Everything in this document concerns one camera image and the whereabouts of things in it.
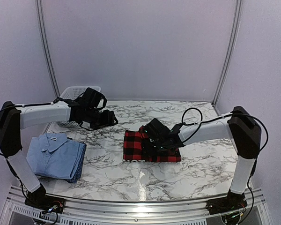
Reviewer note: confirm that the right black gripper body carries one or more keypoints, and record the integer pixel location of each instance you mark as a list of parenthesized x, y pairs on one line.
[(158, 148)]

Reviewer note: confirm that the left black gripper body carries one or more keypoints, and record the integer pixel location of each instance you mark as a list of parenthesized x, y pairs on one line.
[(95, 120)]

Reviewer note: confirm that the red black plaid shirt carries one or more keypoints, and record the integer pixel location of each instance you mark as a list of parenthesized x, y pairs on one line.
[(136, 148)]

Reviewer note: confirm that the light blue shirt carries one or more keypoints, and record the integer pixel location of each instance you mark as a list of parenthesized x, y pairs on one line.
[(54, 155)]

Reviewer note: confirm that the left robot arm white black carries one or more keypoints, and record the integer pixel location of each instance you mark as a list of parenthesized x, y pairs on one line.
[(16, 118)]

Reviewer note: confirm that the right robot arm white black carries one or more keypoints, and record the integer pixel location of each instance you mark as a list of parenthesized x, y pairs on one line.
[(243, 129)]

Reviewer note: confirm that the white plastic basket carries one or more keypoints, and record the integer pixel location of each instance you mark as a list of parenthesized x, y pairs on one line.
[(71, 93)]

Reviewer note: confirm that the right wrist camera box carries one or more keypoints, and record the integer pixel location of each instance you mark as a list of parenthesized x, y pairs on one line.
[(156, 130)]

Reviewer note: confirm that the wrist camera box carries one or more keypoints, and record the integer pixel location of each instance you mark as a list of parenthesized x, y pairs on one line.
[(93, 99), (156, 130)]

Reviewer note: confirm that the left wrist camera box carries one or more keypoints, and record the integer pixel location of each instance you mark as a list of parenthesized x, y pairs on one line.
[(93, 99)]

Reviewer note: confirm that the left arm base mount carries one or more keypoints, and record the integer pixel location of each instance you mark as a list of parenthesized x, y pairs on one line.
[(46, 203)]

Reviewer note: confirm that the left aluminium corner post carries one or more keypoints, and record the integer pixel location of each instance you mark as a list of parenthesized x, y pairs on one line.
[(45, 46)]

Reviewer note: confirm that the aluminium corner post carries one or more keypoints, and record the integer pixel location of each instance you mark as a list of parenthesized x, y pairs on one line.
[(45, 46), (231, 46)]

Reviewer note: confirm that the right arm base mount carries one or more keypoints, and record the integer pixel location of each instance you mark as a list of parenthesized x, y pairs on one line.
[(222, 205)]

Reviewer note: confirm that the aluminium front rail frame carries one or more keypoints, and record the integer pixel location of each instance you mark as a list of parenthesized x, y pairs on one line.
[(182, 212)]

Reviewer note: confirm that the right aluminium corner post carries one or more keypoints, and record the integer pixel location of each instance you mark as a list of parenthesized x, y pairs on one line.
[(231, 46)]

